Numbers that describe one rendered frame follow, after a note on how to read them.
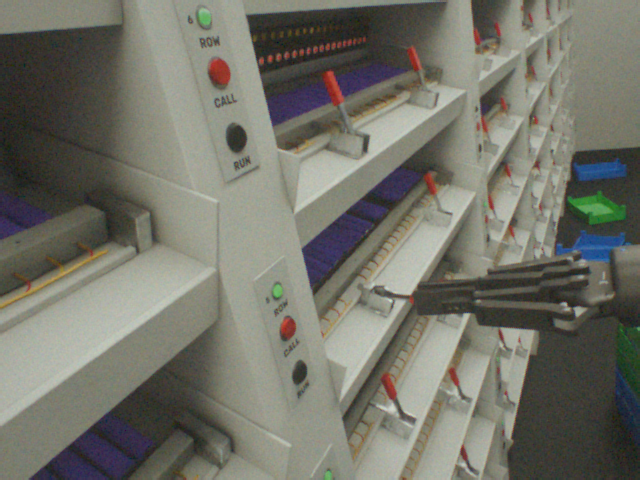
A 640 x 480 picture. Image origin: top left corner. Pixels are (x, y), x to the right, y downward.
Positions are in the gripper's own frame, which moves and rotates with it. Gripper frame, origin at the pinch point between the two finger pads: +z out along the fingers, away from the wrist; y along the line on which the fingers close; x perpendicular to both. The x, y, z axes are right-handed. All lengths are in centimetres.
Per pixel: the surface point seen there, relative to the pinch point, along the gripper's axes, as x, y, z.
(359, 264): 3.5, 3.6, 12.0
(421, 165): 5.6, 44.3, 16.2
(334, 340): 0.1, -8.5, 10.6
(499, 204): -19, 85, 14
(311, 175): 18.7, -8.3, 6.1
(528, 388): -92, 95, 21
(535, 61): 8, 185, 10
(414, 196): 4.0, 28.5, 12.7
